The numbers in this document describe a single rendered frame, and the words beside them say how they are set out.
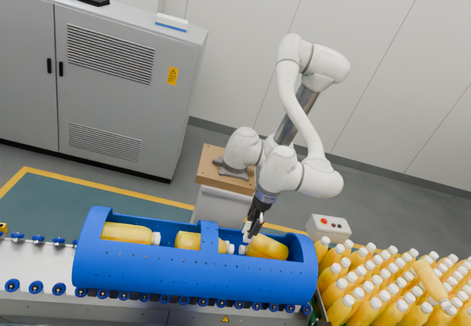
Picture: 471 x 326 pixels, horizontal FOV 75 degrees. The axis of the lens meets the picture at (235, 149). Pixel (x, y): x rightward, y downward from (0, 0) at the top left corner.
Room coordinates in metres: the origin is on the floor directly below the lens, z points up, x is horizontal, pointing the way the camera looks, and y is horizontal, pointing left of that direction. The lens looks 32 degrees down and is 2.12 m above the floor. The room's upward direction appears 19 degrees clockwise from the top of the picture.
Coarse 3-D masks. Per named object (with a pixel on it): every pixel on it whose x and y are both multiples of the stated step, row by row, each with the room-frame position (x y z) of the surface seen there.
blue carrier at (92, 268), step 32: (96, 224) 0.67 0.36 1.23; (160, 224) 0.88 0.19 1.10; (192, 224) 0.91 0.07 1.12; (96, 256) 0.59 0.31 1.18; (128, 256) 0.63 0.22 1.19; (160, 256) 0.66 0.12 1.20; (192, 256) 0.70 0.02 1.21; (224, 256) 0.74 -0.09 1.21; (288, 256) 1.01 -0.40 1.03; (96, 288) 0.58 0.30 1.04; (128, 288) 0.59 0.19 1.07; (160, 288) 0.62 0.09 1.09; (192, 288) 0.65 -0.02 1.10; (224, 288) 0.68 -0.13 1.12; (256, 288) 0.72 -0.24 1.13; (288, 288) 0.75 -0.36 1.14
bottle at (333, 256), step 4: (332, 248) 1.10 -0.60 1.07; (328, 252) 1.09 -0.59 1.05; (332, 252) 1.08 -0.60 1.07; (336, 252) 1.08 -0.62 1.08; (340, 252) 1.08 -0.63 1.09; (328, 256) 1.08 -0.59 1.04; (332, 256) 1.07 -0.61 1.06; (336, 256) 1.07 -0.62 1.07; (340, 256) 1.07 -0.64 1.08; (324, 260) 1.08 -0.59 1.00; (328, 260) 1.07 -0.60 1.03; (332, 260) 1.06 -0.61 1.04; (336, 260) 1.06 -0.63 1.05; (340, 260) 1.07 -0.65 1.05; (320, 264) 1.09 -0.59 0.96; (324, 264) 1.07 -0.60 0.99; (328, 264) 1.06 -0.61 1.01; (332, 264) 1.06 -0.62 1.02; (320, 268) 1.08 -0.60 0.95; (324, 268) 1.06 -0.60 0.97; (320, 272) 1.07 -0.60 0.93
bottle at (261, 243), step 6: (258, 234) 0.91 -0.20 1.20; (252, 240) 0.88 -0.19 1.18; (258, 240) 0.88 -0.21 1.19; (264, 240) 0.89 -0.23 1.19; (270, 240) 0.91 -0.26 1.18; (252, 246) 0.87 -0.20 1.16; (258, 246) 0.87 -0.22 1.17; (264, 246) 0.88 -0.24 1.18; (270, 246) 0.89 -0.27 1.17; (276, 246) 0.91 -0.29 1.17; (282, 246) 0.93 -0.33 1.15; (264, 252) 0.88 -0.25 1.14; (270, 252) 0.88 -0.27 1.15; (276, 252) 0.90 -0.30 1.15; (282, 252) 0.91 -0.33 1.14; (288, 252) 0.93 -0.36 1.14; (276, 258) 0.90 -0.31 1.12; (282, 258) 0.90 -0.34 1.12
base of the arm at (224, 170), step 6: (222, 156) 1.54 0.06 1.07; (216, 162) 1.45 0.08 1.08; (222, 162) 1.45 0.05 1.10; (222, 168) 1.42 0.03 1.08; (228, 168) 1.41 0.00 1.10; (234, 168) 1.41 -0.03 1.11; (246, 168) 1.46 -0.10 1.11; (222, 174) 1.38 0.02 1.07; (228, 174) 1.40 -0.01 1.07; (234, 174) 1.41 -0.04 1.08; (240, 174) 1.43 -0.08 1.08; (246, 174) 1.45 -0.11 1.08; (246, 180) 1.42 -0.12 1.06
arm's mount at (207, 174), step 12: (204, 144) 1.63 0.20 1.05; (204, 156) 1.51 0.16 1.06; (216, 156) 1.55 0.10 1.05; (204, 168) 1.39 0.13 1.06; (216, 168) 1.43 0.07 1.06; (252, 168) 1.56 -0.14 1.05; (204, 180) 1.32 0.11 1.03; (216, 180) 1.33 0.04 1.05; (228, 180) 1.36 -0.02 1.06; (240, 180) 1.40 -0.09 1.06; (252, 180) 1.44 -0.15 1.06; (240, 192) 1.35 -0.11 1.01; (252, 192) 1.36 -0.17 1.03
